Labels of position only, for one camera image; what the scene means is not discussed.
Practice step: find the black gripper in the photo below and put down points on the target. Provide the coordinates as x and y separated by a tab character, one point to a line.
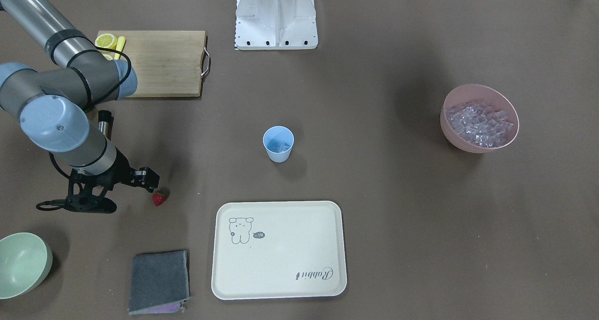
120	169

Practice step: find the red strawberry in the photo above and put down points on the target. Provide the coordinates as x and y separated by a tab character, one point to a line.
159	197

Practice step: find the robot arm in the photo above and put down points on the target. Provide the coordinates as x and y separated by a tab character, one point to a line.
51	106

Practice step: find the ice cubes in cup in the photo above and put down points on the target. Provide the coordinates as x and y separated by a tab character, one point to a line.
277	147

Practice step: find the light blue plastic cup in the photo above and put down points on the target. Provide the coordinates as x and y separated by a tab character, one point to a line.
281	134

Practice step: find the clear ice cubes pile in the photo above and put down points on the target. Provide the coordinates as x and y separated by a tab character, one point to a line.
480	124

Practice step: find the steel muddler black tip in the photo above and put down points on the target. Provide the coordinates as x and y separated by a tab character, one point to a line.
105	123

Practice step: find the grey folded cloth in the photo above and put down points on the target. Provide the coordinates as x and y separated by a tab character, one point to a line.
160	283

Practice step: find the bamboo cutting board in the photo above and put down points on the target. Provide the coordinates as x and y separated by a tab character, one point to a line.
168	64

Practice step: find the cream rabbit tray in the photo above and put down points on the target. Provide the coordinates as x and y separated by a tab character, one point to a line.
292	249

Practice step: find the yellow plastic knife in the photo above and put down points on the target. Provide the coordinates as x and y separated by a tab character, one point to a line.
121	41

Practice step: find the mint green bowl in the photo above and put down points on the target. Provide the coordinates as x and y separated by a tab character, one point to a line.
25	261

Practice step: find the pink bowl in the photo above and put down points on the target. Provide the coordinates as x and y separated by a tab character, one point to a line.
467	93

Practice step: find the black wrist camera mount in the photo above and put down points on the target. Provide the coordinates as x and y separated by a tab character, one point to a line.
86	193

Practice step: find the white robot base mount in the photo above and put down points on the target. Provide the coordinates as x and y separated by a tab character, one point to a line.
275	25

